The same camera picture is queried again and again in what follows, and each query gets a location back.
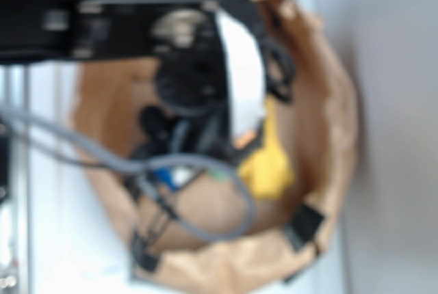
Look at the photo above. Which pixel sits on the green dimpled ball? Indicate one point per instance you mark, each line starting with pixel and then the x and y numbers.
pixel 218 176

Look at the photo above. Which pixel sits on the brown paper bag bin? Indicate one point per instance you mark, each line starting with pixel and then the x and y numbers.
pixel 319 132

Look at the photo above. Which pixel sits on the yellow microfiber cloth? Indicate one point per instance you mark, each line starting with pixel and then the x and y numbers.
pixel 268 171

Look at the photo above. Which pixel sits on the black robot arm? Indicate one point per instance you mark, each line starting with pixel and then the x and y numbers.
pixel 85 31

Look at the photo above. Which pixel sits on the aluminium frame rail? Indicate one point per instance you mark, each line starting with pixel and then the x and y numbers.
pixel 15 227

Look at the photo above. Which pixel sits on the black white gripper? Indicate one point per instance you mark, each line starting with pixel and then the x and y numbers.
pixel 216 72

